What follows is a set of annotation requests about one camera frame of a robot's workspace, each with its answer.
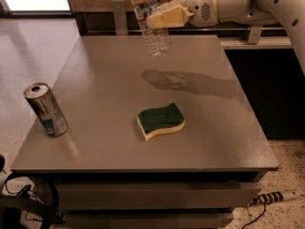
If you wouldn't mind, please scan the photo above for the grey drawer cabinet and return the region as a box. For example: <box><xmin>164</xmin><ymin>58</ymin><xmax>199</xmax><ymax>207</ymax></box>
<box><xmin>11</xmin><ymin>36</ymin><xmax>278</xmax><ymax>229</ymax></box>

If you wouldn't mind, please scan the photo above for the black power cable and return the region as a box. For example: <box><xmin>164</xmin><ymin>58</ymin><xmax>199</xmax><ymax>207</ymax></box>
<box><xmin>241</xmin><ymin>198</ymin><xmax>268</xmax><ymax>229</ymax></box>

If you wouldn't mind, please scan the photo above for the left metal bracket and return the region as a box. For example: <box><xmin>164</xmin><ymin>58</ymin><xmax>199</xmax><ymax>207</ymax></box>
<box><xmin>112</xmin><ymin>0</ymin><xmax>128</xmax><ymax>35</ymax></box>

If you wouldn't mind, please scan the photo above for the silver blue drink can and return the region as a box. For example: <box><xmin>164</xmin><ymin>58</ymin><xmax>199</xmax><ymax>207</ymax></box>
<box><xmin>23</xmin><ymin>82</ymin><xmax>69</xmax><ymax>136</ymax></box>

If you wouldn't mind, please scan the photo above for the green yellow sponge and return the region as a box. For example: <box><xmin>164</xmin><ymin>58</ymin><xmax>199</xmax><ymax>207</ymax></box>
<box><xmin>137</xmin><ymin>103</ymin><xmax>185</xmax><ymax>141</ymax></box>

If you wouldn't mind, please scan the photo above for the metal bracket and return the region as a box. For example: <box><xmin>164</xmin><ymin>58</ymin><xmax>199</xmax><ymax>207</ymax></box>
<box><xmin>112</xmin><ymin>0</ymin><xmax>128</xmax><ymax>35</ymax></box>
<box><xmin>245</xmin><ymin>25</ymin><xmax>262</xmax><ymax>45</ymax></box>

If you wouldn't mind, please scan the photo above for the right metal bracket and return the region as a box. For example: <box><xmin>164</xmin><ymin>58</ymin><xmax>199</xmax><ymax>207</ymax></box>
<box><xmin>245</xmin><ymin>25</ymin><xmax>262</xmax><ymax>45</ymax></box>

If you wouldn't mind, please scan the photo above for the clear plastic water bottle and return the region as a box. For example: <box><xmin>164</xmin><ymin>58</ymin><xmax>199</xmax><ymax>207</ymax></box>
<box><xmin>132</xmin><ymin>0</ymin><xmax>171</xmax><ymax>57</ymax></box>

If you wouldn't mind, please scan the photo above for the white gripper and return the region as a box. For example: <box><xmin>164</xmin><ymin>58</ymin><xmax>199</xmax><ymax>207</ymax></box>
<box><xmin>146</xmin><ymin>0</ymin><xmax>218</xmax><ymax>29</ymax></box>

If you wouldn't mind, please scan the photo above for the white power strip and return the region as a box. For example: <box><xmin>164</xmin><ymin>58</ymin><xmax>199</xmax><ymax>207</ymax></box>
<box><xmin>249</xmin><ymin>190</ymin><xmax>301</xmax><ymax>206</ymax></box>

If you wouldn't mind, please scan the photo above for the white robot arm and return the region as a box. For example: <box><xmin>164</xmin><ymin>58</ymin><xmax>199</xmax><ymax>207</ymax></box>
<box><xmin>147</xmin><ymin>0</ymin><xmax>305</xmax><ymax>73</ymax></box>

